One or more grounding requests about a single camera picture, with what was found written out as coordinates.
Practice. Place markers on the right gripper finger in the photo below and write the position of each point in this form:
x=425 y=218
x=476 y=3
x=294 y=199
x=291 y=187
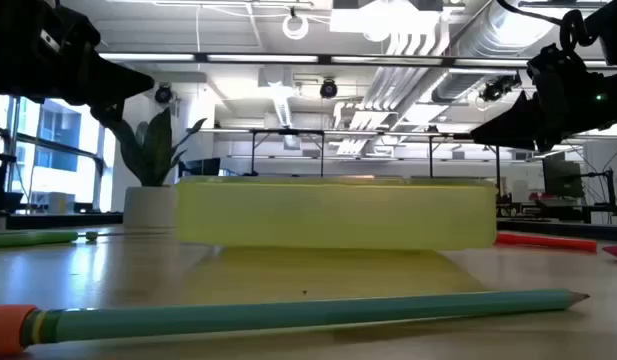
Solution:
x=513 y=127
x=549 y=142

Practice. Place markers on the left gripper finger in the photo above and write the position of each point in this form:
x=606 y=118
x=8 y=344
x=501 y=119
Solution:
x=108 y=114
x=115 y=82

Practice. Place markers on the orange-red marker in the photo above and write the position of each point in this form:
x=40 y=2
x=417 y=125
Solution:
x=548 y=243

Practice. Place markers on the green scissors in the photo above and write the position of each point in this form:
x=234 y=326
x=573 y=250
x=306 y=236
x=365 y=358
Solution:
x=33 y=238

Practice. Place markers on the yellow-green translucent pencil box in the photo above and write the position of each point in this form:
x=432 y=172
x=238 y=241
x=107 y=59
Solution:
x=338 y=215

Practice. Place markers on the teal pencil orange eraser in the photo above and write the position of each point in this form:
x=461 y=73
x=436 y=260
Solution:
x=288 y=312

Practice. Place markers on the black computer monitor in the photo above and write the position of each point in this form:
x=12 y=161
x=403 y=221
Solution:
x=562 y=177
x=203 y=166

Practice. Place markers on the black hanging ceiling device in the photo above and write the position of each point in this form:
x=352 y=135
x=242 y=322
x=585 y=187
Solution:
x=498 y=87

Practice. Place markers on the green snake plant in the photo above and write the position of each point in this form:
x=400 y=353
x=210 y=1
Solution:
x=153 y=150

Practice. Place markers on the white plant pot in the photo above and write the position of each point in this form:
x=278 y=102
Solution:
x=148 y=207

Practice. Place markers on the white bin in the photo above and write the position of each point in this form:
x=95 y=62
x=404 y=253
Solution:
x=58 y=204

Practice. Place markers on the long ceiling light strip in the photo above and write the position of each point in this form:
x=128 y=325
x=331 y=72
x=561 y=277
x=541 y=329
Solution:
x=263 y=58

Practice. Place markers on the white ceiling fixture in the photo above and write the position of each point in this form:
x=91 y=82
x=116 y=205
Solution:
x=383 y=20

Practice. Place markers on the black round ceiling camera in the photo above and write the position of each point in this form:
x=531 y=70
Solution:
x=328 y=89
x=163 y=94

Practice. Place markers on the distant black rig frame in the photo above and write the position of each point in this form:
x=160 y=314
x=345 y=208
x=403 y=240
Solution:
x=288 y=132
x=431 y=160

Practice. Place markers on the silver ventilation duct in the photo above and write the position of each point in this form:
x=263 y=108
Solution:
x=493 y=30

